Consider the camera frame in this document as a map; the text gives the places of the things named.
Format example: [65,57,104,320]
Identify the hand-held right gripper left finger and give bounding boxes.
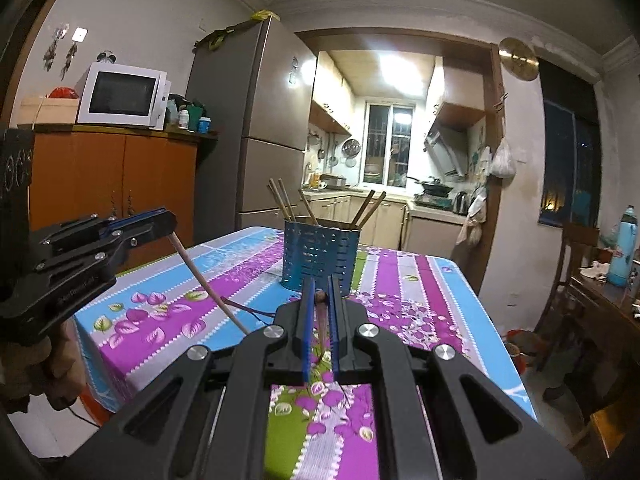
[60,276,317,480]

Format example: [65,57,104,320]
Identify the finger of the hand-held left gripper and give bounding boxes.
[30,207,177,257]
[36,225,178,288]

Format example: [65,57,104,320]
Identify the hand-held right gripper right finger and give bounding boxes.
[327,272,586,480]

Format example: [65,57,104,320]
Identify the blue perforated utensil holder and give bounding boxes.
[281,216,362,295]

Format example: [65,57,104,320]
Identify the person's left hand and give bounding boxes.
[0,322,82,414]

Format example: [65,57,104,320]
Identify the orange wooden cabinet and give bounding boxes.
[17,125,218,271]

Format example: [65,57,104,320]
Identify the floral striped tablecloth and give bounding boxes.
[74,226,538,480]

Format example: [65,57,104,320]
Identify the red plastic object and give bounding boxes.
[80,390,112,424]

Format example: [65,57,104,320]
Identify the white microwave oven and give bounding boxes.
[76,63,172,132]

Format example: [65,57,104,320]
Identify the beige box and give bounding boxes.
[20,97,81,126]

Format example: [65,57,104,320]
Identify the kitchen base cabinets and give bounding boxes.
[302,195,481,256]

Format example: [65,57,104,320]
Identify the grey refrigerator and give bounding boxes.
[185,17,318,248]

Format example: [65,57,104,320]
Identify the hanging feather ornament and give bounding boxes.
[42,25,68,73]
[60,42,78,81]

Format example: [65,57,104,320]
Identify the black wok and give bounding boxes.
[405,176,453,196]

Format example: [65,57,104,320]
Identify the red plastic bucket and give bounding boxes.
[505,329,531,371]

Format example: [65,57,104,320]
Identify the barred kitchen window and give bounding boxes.
[365,102,416,186]

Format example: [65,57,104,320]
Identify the yellow green cloth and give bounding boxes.
[192,10,278,51]

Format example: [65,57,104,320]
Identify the range hood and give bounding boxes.
[424,125,468,178]

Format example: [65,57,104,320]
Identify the white hanging plastic bag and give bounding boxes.
[490,137,517,178]

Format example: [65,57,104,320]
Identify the wooden chair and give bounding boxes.
[532,222,601,371]

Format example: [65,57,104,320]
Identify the dark wooden side table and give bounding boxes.
[565,260,640,461]

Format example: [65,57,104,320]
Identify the ceiling light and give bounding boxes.
[380,52,423,96]

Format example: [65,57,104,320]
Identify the light blue thermos bottle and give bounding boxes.
[606,205,638,288]

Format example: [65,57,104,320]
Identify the dark room window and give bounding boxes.
[537,57,603,226]

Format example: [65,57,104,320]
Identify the kitchen wall cabinets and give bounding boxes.
[310,52,353,136]

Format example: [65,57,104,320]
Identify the round gold wall plate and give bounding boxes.
[499,37,539,81]

